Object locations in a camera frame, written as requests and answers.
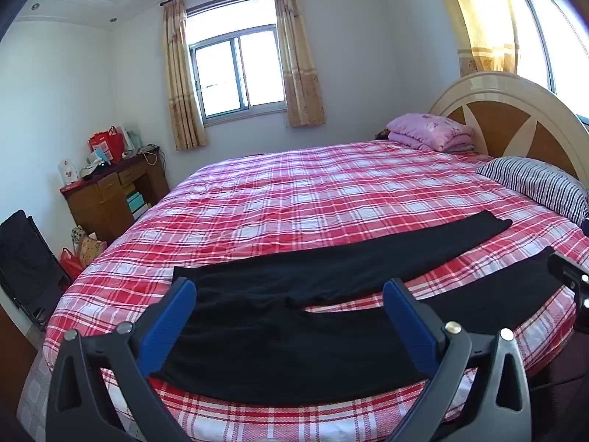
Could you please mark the white bag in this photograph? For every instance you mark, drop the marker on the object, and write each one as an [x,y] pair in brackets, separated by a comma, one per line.
[68,172]

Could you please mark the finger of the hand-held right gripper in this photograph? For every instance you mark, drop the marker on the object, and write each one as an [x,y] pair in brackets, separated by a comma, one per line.
[568,271]

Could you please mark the red gift bag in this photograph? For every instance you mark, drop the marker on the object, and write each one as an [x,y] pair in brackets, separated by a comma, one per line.
[108,145]

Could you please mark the pink folded blanket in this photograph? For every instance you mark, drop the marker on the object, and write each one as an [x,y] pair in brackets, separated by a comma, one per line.
[428,131]

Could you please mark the red plaid bed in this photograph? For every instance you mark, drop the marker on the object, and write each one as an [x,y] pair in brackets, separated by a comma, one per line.
[299,193]

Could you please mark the black folding chair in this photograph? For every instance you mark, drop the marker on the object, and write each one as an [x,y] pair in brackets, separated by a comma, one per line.
[27,267]

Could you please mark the patterned gift bag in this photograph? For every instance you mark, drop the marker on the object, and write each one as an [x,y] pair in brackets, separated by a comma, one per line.
[89,246]

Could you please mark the red plastic bag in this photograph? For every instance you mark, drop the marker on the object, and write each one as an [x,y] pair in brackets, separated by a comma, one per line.
[71,264]

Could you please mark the beige patterned curtain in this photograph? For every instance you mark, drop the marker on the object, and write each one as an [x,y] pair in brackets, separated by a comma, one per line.
[297,55]
[182,83]

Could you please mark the striped pillow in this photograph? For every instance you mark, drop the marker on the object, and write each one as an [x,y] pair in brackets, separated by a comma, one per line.
[543,184]

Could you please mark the black pants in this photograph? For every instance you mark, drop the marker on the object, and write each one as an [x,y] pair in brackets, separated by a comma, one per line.
[276,340]

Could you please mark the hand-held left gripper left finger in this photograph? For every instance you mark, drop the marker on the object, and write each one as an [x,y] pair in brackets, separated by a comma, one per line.
[172,317]

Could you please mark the teal boxes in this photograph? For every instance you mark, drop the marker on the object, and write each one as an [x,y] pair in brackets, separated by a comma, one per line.
[136,202]

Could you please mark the cream and wood headboard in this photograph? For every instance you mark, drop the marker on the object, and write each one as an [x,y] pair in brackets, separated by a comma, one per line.
[487,124]

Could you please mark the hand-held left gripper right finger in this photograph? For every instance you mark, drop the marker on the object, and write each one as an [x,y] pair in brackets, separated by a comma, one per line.
[407,320]

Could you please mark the large window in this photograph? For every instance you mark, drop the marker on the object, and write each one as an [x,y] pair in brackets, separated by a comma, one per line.
[547,32]

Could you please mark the yellow curtain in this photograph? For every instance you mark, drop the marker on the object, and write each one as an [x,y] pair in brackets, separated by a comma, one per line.
[483,14]

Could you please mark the sliding window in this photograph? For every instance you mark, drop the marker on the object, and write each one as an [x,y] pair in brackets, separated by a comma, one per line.
[237,76]

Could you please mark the wooden desk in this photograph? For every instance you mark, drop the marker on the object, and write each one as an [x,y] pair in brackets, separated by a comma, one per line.
[101,202]

